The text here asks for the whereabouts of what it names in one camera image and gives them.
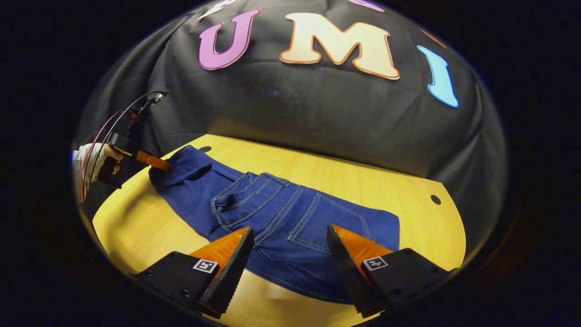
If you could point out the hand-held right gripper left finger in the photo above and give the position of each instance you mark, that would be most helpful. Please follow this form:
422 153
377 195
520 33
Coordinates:
236 268

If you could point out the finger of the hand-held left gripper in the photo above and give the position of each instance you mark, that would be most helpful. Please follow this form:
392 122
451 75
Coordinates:
152 160

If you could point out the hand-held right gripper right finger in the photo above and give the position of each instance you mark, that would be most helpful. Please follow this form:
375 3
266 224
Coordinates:
345 272

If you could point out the blue jeans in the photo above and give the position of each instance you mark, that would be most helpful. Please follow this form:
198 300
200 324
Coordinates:
281 213

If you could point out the black backdrop cloth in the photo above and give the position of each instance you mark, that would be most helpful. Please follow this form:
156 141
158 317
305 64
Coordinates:
295 104

